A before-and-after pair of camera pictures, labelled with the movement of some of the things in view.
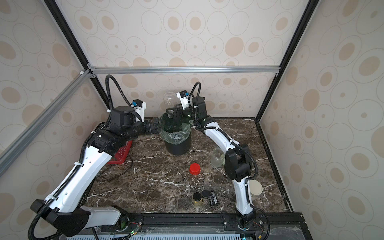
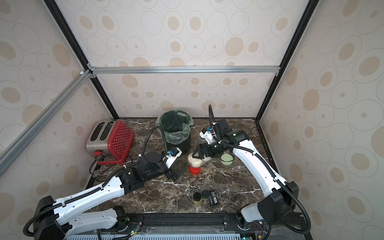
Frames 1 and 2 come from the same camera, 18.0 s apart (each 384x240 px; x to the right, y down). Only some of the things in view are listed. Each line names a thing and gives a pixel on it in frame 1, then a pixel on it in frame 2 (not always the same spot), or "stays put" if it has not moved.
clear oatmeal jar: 217,157 → 201,140
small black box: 213,198 stays put
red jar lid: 195,169 stays put
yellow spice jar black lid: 197,199 stays put
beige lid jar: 256,189 → 197,162
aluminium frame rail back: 270,71 stays put
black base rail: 273,223 stays put
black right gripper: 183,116 → 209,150
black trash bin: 178,149 stays put
